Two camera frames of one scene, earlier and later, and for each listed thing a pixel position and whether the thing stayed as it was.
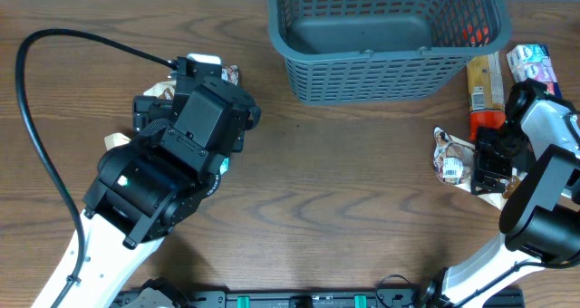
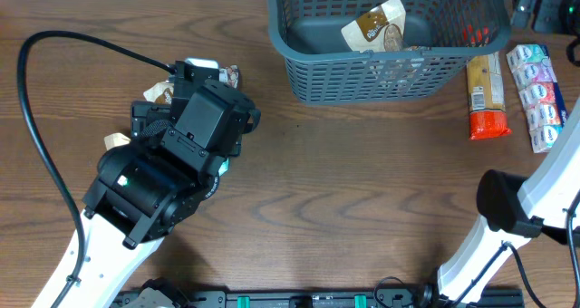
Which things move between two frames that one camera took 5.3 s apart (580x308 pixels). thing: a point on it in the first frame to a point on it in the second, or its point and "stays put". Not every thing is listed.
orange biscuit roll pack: [486, 91] stays put
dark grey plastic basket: [371, 42] stays put
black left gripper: [150, 114] stays put
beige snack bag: [453, 162] to [381, 29]
